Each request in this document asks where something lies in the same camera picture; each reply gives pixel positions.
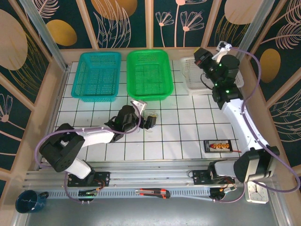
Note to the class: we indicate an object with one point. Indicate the small black circuit board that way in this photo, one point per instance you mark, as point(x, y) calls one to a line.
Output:
point(88, 193)

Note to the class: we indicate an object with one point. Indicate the red black utility knife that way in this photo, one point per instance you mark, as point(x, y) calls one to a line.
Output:
point(152, 193)

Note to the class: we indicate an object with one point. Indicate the green plastic basket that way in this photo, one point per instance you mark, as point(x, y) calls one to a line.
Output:
point(148, 75)

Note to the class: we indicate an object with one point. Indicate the aluminium frame post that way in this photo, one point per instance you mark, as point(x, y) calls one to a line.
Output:
point(44, 33)
point(254, 28)

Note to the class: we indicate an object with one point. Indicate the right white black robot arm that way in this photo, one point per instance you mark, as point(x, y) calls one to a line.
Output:
point(237, 122)

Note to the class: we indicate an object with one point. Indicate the dark blue mug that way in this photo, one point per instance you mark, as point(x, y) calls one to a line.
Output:
point(27, 202)

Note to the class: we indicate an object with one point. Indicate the white plastic basket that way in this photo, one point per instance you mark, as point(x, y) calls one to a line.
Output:
point(192, 77)

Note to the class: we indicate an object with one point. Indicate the teal plastic basket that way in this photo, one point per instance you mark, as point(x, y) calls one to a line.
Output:
point(96, 77)

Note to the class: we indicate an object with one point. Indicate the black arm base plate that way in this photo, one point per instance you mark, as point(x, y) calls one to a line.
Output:
point(200, 177)
point(104, 179)

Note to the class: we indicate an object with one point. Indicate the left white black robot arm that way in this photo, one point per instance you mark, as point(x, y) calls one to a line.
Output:
point(96, 137)

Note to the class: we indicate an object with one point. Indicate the white square clock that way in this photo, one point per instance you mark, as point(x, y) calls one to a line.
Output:
point(256, 194)

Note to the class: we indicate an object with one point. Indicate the aluminium mounting rail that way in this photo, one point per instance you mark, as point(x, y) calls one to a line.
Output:
point(152, 175)

